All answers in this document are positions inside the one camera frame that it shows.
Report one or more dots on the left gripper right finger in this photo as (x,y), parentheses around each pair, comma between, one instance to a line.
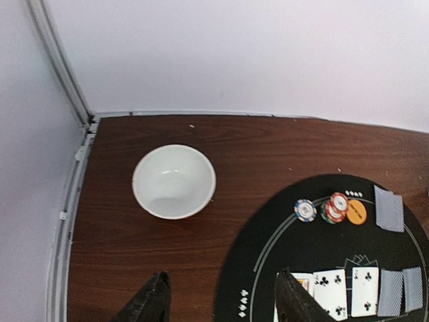
(293,303)

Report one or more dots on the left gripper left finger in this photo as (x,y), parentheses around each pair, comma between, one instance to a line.
(152,302)

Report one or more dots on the face-up king playing card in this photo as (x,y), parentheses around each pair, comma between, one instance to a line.
(306,280)

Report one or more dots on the face-up three of clubs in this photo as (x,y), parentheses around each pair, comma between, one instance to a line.
(330,292)

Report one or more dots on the white blue poker chip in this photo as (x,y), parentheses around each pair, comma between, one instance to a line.
(305,210)

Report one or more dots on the red poker chip stack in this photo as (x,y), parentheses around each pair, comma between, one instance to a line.
(334,209)

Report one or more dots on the orange big blind button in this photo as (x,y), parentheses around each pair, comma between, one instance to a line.
(356,212)

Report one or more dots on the blue patterned playing card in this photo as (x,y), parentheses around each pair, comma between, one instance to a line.
(389,209)

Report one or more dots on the face-up two of clubs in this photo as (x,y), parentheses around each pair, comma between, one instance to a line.
(364,297)

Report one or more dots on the round black poker mat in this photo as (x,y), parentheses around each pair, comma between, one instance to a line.
(275,239)

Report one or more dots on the orange white bowl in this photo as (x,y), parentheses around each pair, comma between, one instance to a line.
(174,182)

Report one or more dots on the left aluminium frame post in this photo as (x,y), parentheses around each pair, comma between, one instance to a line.
(46,29)

